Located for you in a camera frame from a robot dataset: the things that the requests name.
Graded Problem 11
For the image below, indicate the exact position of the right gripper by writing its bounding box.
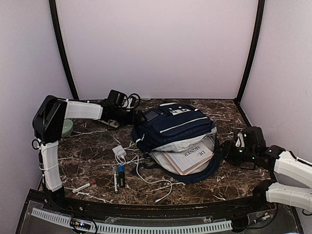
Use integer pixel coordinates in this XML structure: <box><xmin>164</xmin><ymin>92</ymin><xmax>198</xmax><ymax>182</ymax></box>
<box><xmin>214</xmin><ymin>140</ymin><xmax>257</xmax><ymax>166</ymax></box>

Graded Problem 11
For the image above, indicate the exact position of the navy blue student backpack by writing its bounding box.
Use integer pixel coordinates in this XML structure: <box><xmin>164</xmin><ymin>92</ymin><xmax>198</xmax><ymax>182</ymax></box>
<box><xmin>131</xmin><ymin>102</ymin><xmax>222</xmax><ymax>184</ymax></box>

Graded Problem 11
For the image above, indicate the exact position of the pink flowered white book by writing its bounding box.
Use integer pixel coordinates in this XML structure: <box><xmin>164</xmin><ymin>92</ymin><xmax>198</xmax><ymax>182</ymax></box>
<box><xmin>164</xmin><ymin>142</ymin><xmax>214</xmax><ymax>176</ymax></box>

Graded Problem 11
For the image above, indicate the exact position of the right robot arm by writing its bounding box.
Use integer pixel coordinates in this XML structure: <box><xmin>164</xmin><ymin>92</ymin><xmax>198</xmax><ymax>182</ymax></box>
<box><xmin>220</xmin><ymin>126</ymin><xmax>312</xmax><ymax>212</ymax></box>

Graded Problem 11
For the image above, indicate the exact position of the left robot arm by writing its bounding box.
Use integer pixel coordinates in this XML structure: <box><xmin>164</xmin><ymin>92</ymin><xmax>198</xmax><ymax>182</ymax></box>
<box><xmin>32</xmin><ymin>90</ymin><xmax>145</xmax><ymax>213</ymax></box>

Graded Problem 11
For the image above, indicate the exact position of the green capped white marker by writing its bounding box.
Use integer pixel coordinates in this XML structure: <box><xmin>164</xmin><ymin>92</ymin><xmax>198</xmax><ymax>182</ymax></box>
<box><xmin>113</xmin><ymin>165</ymin><xmax>118</xmax><ymax>194</ymax></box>

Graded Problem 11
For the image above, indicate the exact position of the pale green ceramic bowl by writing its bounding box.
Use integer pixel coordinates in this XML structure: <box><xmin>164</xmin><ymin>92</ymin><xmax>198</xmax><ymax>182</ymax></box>
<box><xmin>61</xmin><ymin>119</ymin><xmax>73</xmax><ymax>137</ymax></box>

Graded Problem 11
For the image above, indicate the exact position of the red capped white marker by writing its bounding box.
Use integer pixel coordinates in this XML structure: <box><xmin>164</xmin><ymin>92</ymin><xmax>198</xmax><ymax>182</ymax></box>
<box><xmin>72</xmin><ymin>180</ymin><xmax>96</xmax><ymax>194</ymax></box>

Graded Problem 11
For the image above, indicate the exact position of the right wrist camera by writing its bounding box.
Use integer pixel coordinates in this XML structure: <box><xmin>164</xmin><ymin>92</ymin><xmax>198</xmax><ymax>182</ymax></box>
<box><xmin>235</xmin><ymin>132</ymin><xmax>245</xmax><ymax>147</ymax></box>

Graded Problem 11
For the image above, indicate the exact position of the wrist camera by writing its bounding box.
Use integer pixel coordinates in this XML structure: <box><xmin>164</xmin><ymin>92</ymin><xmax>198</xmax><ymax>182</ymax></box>
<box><xmin>122</xmin><ymin>93</ymin><xmax>141</xmax><ymax>110</ymax></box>
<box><xmin>235</xmin><ymin>132</ymin><xmax>245</xmax><ymax>147</ymax></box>

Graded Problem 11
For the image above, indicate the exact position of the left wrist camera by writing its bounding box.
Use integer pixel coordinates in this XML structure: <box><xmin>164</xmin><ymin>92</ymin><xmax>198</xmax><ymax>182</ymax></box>
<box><xmin>122</xmin><ymin>93</ymin><xmax>141</xmax><ymax>110</ymax></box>

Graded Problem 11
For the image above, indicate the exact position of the white charger with cable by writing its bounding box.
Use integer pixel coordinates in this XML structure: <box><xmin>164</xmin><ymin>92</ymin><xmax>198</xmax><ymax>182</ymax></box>
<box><xmin>112</xmin><ymin>142</ymin><xmax>173</xmax><ymax>203</ymax></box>

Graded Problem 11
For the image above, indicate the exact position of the grey slotted cable duct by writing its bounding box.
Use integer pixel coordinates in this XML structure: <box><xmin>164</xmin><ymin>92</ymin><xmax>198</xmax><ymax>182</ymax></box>
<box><xmin>31</xmin><ymin>208</ymin><xmax>233</xmax><ymax>234</ymax></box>

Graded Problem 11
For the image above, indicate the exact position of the left black frame post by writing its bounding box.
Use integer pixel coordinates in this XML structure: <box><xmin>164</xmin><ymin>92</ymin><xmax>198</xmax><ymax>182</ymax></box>
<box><xmin>48</xmin><ymin>0</ymin><xmax>79</xmax><ymax>100</ymax></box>

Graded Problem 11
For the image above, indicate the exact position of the black frame post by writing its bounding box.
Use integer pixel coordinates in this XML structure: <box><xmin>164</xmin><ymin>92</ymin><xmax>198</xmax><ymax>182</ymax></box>
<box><xmin>48</xmin><ymin>0</ymin><xmax>79</xmax><ymax>100</ymax></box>
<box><xmin>234</xmin><ymin>0</ymin><xmax>265</xmax><ymax>106</ymax></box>

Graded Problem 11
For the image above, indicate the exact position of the right black frame post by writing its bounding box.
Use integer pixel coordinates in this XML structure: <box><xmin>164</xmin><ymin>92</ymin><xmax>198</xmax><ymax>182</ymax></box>
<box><xmin>234</xmin><ymin>0</ymin><xmax>265</xmax><ymax>106</ymax></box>

